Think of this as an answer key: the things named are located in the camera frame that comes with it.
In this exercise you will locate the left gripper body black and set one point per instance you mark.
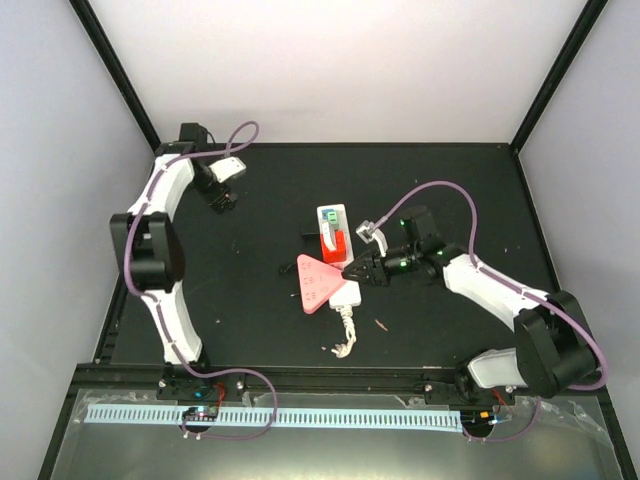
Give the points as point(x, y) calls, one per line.
point(209, 195)

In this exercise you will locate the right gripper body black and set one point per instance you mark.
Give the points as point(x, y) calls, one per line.
point(384, 274)

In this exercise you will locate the white power strip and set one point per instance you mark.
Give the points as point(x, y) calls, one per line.
point(349, 294)

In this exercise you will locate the pink triangular socket adapter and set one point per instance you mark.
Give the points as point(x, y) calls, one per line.
point(318, 281)

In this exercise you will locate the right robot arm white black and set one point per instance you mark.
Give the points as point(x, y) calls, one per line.
point(552, 350)

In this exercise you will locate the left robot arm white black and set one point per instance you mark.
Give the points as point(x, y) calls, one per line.
point(147, 248)

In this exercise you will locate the red plug adapter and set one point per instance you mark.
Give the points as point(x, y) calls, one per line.
point(339, 253)

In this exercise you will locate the white plug on strip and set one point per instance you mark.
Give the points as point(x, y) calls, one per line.
point(328, 235)

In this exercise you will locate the right controller board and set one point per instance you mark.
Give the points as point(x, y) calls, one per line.
point(479, 418)

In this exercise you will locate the controller board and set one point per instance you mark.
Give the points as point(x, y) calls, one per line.
point(200, 414)
point(479, 418)

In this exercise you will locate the left controller board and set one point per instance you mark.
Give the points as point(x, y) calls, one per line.
point(200, 414)

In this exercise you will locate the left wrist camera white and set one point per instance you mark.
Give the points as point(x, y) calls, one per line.
point(229, 168)

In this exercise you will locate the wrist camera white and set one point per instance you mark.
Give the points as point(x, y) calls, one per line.
point(369, 233)
point(229, 168)

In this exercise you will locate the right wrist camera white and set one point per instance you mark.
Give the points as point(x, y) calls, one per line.
point(369, 233)

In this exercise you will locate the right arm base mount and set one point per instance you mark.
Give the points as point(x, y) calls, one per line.
point(455, 386)

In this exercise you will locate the light blue slotted cable duct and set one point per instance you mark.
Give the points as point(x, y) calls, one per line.
point(259, 417)

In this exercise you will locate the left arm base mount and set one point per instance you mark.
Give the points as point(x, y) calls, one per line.
point(176, 384)

